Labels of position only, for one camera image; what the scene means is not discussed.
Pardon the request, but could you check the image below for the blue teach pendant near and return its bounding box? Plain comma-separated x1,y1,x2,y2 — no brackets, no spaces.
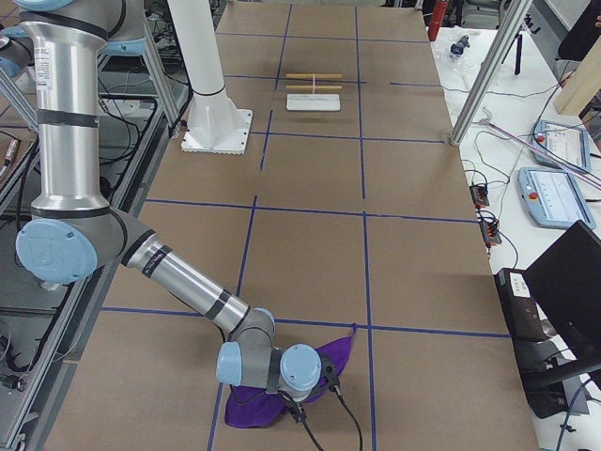
517,167,596,229

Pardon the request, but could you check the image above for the aluminium frame post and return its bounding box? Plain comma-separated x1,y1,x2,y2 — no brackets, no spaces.
449,0,532,147

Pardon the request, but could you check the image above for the purple towel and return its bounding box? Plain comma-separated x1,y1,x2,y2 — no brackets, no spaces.
224,324,357,428

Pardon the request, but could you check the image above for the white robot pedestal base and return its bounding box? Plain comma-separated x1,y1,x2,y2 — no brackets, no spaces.
168,0,253,155

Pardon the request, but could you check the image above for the blue teach pendant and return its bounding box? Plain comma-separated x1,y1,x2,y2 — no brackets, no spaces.
517,167,596,229
531,119,591,172

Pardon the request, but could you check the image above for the black laptop on stand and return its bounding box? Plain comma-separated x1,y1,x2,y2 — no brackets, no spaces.
494,220,600,418

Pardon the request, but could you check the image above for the blue teach pendant far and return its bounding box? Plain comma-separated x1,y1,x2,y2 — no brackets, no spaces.
531,119,591,172

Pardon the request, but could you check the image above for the white towel rack with wooden bars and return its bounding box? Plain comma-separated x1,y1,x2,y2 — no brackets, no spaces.
285,72,343,112

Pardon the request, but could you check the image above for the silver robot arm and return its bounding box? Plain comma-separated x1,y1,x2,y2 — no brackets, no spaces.
16,1,332,402

